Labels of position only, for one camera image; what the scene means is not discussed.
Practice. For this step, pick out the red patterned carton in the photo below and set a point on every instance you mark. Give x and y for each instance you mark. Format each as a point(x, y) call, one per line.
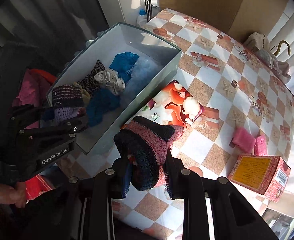
point(252, 170)

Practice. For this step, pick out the white bottle blue cap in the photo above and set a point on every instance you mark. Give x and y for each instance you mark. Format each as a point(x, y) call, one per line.
point(142, 17)

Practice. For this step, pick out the pink quilted garment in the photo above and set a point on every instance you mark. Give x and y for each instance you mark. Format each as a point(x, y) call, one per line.
point(28, 90)

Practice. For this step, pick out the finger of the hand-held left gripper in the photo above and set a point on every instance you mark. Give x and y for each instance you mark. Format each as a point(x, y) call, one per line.
point(62, 128)
point(29, 115)

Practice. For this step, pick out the cream polka dot scrunchie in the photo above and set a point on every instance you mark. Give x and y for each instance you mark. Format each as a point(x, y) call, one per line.
point(109, 80)

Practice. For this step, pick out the pink and dark sock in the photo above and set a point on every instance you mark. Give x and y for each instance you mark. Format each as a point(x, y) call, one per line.
point(147, 150)

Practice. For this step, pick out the beige cloth bundle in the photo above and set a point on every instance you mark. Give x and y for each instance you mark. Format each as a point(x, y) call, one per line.
point(256, 40)

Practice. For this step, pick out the checkered tablecloth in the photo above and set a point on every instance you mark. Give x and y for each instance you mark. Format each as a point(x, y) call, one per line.
point(212, 85)

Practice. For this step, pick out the brass hanger hook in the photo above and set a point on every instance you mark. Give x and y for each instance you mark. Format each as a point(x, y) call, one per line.
point(283, 43)

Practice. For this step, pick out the printed tissue pack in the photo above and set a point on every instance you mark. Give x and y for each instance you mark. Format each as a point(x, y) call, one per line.
point(182, 100)

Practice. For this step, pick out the red orange cloth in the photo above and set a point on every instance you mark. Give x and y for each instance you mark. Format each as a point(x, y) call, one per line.
point(41, 76)

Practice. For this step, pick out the person's left hand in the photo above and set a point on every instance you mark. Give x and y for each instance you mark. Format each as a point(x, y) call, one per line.
point(4, 195)

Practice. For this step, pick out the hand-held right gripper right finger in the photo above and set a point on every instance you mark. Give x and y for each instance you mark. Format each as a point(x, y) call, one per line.
point(187, 182)

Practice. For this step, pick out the red hooked black poles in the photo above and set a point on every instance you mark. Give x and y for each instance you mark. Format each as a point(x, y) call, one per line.
point(147, 0)

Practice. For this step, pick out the pink sponge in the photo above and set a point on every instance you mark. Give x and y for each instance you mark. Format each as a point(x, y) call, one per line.
point(242, 140)
point(261, 145)

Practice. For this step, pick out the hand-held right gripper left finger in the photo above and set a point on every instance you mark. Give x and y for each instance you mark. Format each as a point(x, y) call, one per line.
point(107, 180)

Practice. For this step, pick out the grey cardboard box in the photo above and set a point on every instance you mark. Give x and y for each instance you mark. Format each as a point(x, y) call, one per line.
point(142, 45)

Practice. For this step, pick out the light blue fluffy scrunchie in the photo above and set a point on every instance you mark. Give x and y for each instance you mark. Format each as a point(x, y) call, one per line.
point(144, 67)

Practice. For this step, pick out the blue shoe cover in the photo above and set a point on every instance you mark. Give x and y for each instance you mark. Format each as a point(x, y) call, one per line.
point(124, 62)
point(102, 105)

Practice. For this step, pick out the purple brown knitted hat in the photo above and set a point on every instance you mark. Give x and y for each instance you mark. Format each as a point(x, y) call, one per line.
point(67, 97)

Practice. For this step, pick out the red printed package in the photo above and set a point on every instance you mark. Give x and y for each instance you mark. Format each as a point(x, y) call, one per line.
point(36, 186)

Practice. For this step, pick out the leopard print scrunchie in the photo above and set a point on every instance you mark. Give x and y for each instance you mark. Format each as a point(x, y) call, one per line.
point(92, 80)

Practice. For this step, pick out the grey striped knit cap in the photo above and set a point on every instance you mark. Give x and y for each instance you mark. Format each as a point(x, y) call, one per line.
point(264, 56)

